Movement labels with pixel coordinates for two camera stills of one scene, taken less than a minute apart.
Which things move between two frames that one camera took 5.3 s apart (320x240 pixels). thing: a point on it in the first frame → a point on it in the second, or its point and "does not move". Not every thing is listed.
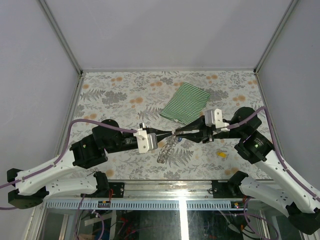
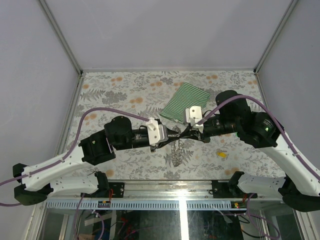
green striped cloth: (187, 104) does not move
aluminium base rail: (156, 195) does not move
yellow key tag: (222, 154) does not move
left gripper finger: (161, 136) → (170, 140)
